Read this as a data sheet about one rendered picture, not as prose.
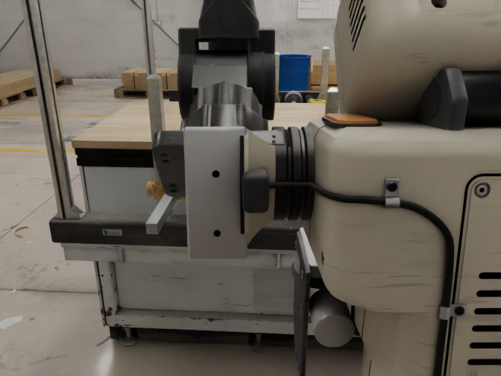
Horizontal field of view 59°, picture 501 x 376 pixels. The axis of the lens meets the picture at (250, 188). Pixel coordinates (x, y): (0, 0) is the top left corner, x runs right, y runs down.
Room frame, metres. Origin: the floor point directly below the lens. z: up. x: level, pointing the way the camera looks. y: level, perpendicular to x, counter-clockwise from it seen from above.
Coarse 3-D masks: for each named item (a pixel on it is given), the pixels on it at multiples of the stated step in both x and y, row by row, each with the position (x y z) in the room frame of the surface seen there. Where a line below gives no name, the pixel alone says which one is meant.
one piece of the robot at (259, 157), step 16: (240, 144) 0.33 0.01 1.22; (256, 144) 0.34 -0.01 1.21; (240, 160) 0.33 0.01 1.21; (256, 160) 0.33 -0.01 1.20; (272, 160) 0.35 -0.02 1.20; (240, 176) 0.32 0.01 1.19; (256, 176) 0.31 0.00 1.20; (272, 176) 0.34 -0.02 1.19; (240, 192) 0.32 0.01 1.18; (256, 192) 0.30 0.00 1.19; (272, 192) 0.34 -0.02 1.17; (240, 208) 0.32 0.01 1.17; (256, 208) 0.30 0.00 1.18; (272, 208) 0.34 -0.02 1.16; (256, 224) 0.34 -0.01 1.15
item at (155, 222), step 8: (160, 200) 1.15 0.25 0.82; (168, 200) 1.15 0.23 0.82; (176, 200) 1.21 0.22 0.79; (160, 208) 1.09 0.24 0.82; (168, 208) 1.12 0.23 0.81; (152, 216) 1.04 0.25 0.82; (160, 216) 1.04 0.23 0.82; (152, 224) 1.00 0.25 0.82; (160, 224) 1.03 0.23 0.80; (152, 232) 1.00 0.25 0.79
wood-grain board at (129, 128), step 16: (128, 112) 1.94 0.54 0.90; (144, 112) 1.94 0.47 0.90; (176, 112) 1.94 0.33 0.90; (288, 112) 1.94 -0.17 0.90; (304, 112) 1.94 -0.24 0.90; (320, 112) 1.94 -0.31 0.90; (96, 128) 1.64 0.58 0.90; (112, 128) 1.64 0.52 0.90; (128, 128) 1.64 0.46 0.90; (144, 128) 1.64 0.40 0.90; (176, 128) 1.64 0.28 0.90; (80, 144) 1.48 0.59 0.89; (96, 144) 1.47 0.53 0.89; (112, 144) 1.47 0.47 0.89; (128, 144) 1.47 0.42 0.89; (144, 144) 1.46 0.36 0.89
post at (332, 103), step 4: (328, 88) 1.25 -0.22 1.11; (332, 88) 1.23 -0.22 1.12; (336, 88) 1.23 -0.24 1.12; (328, 92) 1.22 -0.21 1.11; (332, 92) 1.22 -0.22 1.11; (336, 92) 1.22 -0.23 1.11; (328, 96) 1.22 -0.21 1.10; (332, 96) 1.22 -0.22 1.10; (336, 96) 1.22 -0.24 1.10; (328, 100) 1.22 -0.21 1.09; (332, 100) 1.22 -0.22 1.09; (336, 100) 1.22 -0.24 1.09; (328, 104) 1.22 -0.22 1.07; (332, 104) 1.22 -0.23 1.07; (336, 104) 1.22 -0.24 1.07; (328, 108) 1.22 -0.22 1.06; (332, 108) 1.22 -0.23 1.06; (336, 108) 1.22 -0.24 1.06; (324, 112) 1.26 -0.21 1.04; (328, 112) 1.22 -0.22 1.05; (332, 112) 1.22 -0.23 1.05; (336, 112) 1.22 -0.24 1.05
